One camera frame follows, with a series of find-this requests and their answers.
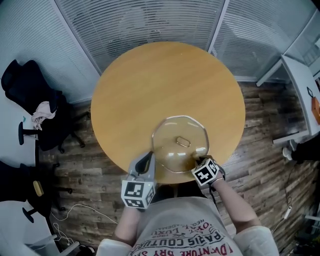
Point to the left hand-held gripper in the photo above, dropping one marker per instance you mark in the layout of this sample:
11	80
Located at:
137	192

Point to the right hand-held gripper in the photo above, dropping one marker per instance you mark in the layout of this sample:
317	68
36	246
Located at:
205	173

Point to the glass pot lid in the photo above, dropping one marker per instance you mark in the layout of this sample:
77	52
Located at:
175	130

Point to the person's right forearm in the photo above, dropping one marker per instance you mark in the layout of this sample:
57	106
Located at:
235	205

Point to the person's left forearm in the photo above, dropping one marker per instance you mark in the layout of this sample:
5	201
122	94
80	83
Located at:
130	222

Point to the grey printed t-shirt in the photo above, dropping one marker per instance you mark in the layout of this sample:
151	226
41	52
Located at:
185	225

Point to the yellow sponge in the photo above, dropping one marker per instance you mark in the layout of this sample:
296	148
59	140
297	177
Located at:
38	188

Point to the pink cloth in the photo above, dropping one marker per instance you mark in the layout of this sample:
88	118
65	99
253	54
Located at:
43	113

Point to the white desk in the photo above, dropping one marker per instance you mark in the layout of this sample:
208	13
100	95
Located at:
298	82
10	140

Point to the orange box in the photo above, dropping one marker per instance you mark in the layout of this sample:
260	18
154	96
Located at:
316	110

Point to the black office chair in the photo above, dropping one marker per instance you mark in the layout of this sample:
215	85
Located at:
30	85
15	182

